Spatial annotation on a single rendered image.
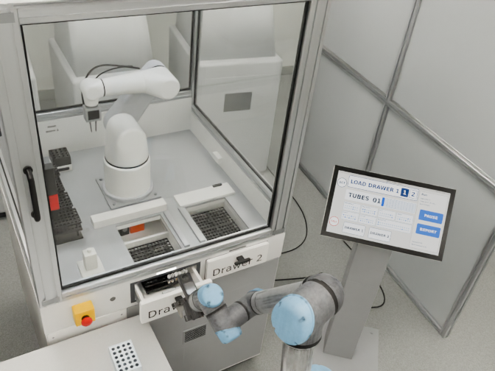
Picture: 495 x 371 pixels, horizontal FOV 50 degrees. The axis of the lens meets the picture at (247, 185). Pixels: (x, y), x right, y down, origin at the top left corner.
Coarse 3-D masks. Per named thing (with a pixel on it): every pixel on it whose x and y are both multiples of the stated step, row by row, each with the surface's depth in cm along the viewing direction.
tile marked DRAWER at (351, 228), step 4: (344, 224) 228; (348, 224) 227; (352, 224) 227; (356, 224) 227; (344, 228) 227; (348, 228) 227; (352, 228) 227; (356, 228) 227; (360, 228) 227; (364, 228) 227; (344, 232) 227; (348, 232) 227; (352, 232) 227; (356, 232) 227; (360, 232) 227; (364, 232) 227
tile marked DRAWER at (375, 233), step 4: (372, 228) 226; (376, 228) 226; (368, 232) 226; (372, 232) 226; (376, 232) 226; (380, 232) 226; (384, 232) 226; (388, 232) 226; (368, 236) 226; (372, 236) 226; (376, 236) 226; (380, 236) 226; (384, 236) 226; (388, 236) 226; (380, 240) 226; (384, 240) 226; (388, 240) 225
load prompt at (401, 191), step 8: (352, 176) 229; (352, 184) 228; (360, 184) 228; (368, 184) 228; (376, 184) 228; (384, 184) 227; (392, 184) 227; (376, 192) 227; (384, 192) 227; (392, 192) 227; (400, 192) 226; (408, 192) 226; (416, 192) 226; (416, 200) 226
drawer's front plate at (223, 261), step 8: (248, 248) 222; (256, 248) 223; (264, 248) 226; (224, 256) 216; (232, 256) 218; (248, 256) 224; (256, 256) 227; (264, 256) 229; (208, 264) 214; (216, 264) 216; (224, 264) 219; (232, 264) 221; (240, 264) 224; (248, 264) 227; (208, 272) 217; (216, 272) 219; (224, 272) 222; (232, 272) 225
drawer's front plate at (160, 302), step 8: (208, 280) 205; (160, 296) 197; (168, 296) 197; (176, 296) 200; (184, 296) 202; (144, 304) 193; (152, 304) 196; (160, 304) 198; (168, 304) 200; (144, 312) 196; (152, 312) 198; (160, 312) 200; (168, 312) 203; (144, 320) 199
